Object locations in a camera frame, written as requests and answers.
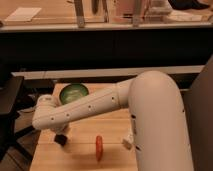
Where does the black cube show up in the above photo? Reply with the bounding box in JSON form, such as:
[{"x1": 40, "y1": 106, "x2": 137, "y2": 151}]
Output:
[{"x1": 54, "y1": 134, "x2": 67, "y2": 146}]

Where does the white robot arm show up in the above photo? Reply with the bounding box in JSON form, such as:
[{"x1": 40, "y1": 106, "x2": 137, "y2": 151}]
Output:
[{"x1": 32, "y1": 71, "x2": 194, "y2": 171}]

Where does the red chili pepper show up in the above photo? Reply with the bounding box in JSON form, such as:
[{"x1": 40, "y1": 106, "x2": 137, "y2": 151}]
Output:
[{"x1": 96, "y1": 135, "x2": 103, "y2": 162}]

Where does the green bowl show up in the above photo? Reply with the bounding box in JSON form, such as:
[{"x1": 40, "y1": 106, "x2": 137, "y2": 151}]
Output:
[{"x1": 59, "y1": 83, "x2": 89, "y2": 105}]

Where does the black chair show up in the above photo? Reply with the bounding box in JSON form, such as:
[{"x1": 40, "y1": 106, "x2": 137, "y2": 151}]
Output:
[{"x1": 0, "y1": 76, "x2": 35, "y2": 162}]

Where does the white bottle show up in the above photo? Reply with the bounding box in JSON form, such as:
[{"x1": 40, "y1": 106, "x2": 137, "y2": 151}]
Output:
[{"x1": 122, "y1": 135, "x2": 133, "y2": 150}]

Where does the white paper sheet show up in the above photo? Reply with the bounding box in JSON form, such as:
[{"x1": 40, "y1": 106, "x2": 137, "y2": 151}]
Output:
[{"x1": 5, "y1": 7, "x2": 41, "y2": 22}]

